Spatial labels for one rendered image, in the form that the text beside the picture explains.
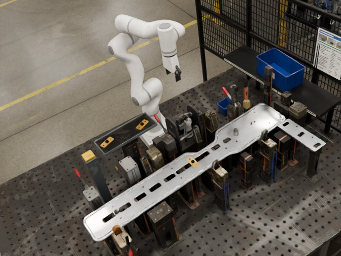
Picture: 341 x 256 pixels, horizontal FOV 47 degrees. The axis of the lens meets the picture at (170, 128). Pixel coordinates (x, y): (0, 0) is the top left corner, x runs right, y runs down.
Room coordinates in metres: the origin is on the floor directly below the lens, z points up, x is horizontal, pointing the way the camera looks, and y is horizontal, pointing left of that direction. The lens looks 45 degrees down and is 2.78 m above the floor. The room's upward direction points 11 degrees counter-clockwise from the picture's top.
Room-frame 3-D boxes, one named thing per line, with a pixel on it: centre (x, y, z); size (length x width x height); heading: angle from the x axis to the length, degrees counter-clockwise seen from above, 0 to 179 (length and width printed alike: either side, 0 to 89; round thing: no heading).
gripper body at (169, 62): (1.76, -0.07, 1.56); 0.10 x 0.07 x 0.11; 27
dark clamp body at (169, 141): (1.65, 0.03, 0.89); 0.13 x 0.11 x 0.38; 27
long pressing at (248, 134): (1.47, -0.08, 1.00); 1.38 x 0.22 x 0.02; 117
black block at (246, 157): (1.46, -0.41, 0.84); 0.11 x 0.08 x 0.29; 27
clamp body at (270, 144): (1.49, -0.55, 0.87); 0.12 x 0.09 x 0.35; 27
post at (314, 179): (1.43, -0.82, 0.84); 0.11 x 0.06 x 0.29; 27
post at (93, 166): (1.56, 0.50, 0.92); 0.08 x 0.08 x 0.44; 27
